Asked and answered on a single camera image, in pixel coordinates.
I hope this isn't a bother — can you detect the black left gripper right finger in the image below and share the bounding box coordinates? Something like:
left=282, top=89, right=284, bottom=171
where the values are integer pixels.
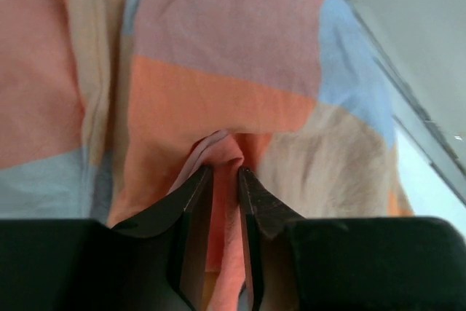
left=238, top=168, right=326, bottom=310

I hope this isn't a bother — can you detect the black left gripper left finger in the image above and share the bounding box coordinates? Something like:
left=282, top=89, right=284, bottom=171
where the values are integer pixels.
left=87, top=166, right=213, bottom=310

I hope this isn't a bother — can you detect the checkered orange blue cloth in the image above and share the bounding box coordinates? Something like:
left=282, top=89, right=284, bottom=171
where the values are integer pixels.
left=1, top=0, right=413, bottom=310

